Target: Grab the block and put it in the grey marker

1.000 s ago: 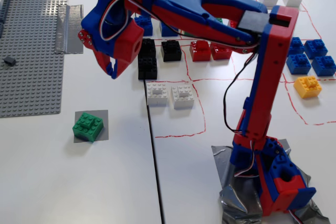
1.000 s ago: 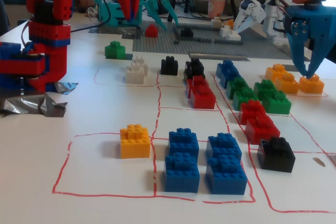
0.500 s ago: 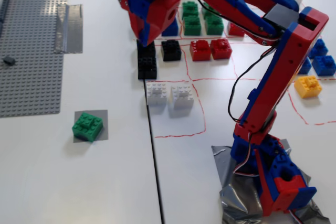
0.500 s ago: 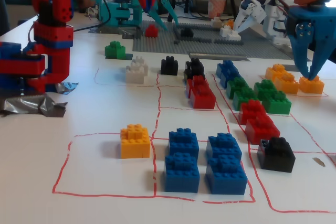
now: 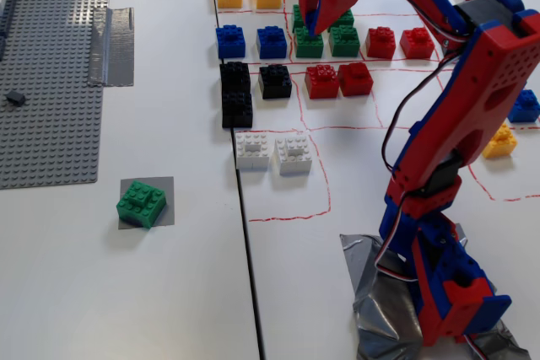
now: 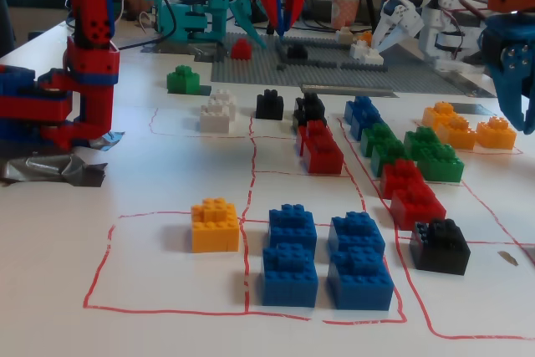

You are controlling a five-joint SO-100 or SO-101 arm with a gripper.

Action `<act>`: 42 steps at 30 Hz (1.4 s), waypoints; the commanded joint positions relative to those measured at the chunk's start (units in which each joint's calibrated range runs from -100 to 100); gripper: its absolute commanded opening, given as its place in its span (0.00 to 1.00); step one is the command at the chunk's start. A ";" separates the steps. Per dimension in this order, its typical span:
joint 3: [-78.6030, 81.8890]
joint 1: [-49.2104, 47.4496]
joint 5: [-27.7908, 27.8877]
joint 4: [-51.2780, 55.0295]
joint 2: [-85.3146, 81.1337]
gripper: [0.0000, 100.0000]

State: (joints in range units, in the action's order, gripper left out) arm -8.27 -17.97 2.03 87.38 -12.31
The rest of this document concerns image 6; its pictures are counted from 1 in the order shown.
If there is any grey lego baseplate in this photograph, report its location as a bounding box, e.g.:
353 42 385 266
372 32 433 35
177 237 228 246
211 33 494 97

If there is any blue lego block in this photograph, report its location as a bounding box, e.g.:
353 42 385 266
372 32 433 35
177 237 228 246
327 210 386 256
261 242 319 308
267 203 318 249
327 246 395 311
344 95 377 122
349 108 388 141

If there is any green lego block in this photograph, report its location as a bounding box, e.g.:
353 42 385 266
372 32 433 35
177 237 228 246
403 125 440 156
370 141 413 178
166 64 201 94
416 143 466 185
359 122 398 157

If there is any crumpled grey duct tape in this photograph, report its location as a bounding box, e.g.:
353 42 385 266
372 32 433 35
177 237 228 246
0 129 126 189

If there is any red lego block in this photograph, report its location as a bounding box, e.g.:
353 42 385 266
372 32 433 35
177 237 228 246
296 119 334 153
301 137 344 175
231 38 252 61
379 158 427 199
390 183 447 232

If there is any small brown scrap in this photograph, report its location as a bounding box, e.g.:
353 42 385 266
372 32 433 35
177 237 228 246
497 250 520 267

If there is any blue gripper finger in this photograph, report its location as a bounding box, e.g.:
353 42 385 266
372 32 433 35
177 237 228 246
491 68 528 132

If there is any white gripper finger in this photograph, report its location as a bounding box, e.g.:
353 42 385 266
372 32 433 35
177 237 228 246
371 18 396 52
382 24 419 57

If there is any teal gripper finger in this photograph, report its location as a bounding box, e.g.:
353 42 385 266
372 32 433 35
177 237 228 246
228 0 268 49

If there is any paper cup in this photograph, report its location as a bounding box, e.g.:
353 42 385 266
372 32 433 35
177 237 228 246
330 0 361 30

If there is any white blue gripper body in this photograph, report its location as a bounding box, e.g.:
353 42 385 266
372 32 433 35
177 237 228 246
382 0 428 28

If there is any yellow lego block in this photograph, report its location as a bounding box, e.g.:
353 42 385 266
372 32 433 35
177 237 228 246
191 196 242 253
475 115 518 151
436 116 477 150
421 100 459 128

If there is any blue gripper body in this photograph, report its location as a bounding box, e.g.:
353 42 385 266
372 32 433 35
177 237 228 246
478 13 535 82

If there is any black lego block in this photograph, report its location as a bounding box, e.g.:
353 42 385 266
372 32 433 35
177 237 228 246
255 89 285 120
286 43 309 61
303 91 328 120
409 217 472 277
293 96 318 128

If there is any grey lego brick row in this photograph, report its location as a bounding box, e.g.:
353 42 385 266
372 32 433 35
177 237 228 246
340 62 389 73

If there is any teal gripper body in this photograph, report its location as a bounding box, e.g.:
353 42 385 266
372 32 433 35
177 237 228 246
208 0 232 18

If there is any long grey tape strip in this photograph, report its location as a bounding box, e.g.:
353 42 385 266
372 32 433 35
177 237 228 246
300 84 400 99

